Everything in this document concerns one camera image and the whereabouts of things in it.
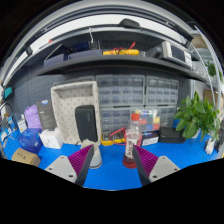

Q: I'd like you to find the brown cardboard box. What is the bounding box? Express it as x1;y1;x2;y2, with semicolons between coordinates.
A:
11;147;42;168

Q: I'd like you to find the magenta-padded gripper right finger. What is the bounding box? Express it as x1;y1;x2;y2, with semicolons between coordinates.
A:
131;144;181;187

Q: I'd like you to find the black shelf unit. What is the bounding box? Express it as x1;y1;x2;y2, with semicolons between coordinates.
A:
34;18;209;83

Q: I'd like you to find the clear red-capped drink bottle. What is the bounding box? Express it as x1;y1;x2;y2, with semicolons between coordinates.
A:
123;113;143;169

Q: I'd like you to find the grey parts drawer cabinet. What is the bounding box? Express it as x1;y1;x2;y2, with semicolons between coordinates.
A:
159;106;178;128
99;107;133;134
95;74;146;108
145;75;180;108

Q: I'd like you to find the teal object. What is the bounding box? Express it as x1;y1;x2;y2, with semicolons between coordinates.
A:
3;86;14;100

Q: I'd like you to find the purple plastic bag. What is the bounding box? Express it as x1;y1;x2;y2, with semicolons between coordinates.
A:
23;104;43;130

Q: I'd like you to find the black zip case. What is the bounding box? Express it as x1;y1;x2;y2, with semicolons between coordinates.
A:
74;104;99;143

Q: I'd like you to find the dark grey upright box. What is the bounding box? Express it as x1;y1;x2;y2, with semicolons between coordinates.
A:
35;99;58;131

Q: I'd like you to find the clear box of colourful parts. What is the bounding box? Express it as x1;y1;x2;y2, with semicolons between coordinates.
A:
130;108;161;134

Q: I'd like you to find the small white container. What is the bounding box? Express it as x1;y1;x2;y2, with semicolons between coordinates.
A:
17;114;28;134

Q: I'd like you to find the green potted plant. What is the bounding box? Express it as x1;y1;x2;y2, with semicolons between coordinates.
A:
172;91;221;141

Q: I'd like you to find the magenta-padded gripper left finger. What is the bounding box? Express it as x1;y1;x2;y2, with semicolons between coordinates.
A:
45;144;96;187

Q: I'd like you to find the blue cardboard box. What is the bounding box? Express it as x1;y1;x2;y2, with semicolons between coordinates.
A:
17;128;44;155

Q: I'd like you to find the small dark labelled box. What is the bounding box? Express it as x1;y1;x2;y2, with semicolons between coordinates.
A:
139;130;160;148

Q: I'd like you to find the white box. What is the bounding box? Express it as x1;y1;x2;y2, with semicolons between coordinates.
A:
39;127;64;150

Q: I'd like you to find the yellow multimeter with red leads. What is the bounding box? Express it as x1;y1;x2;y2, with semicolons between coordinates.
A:
100;127;127;147

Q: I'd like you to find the flat black hard case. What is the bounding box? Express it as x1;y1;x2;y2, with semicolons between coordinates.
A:
158;125;186;144

